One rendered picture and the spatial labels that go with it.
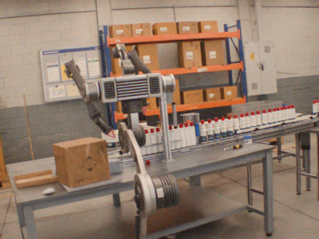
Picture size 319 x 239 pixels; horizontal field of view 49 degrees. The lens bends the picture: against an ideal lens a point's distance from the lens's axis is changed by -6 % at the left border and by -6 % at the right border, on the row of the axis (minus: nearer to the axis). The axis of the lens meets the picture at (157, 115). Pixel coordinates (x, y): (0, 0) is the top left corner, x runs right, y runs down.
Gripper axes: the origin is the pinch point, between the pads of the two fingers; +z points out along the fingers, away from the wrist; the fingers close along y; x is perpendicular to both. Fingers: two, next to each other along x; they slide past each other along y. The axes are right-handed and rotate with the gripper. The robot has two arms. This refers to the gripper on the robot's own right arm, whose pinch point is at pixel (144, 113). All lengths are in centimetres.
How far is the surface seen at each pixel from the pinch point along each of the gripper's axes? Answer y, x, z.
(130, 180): 44, 66, 35
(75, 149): 78, 62, 9
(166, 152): 0.6, 36.4, 27.8
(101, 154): 60, 59, 15
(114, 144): 20.4, -29.1, 28.8
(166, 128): -1.5, 35.4, 9.0
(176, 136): -18.0, 22.1, 20.2
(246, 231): -75, 43, 118
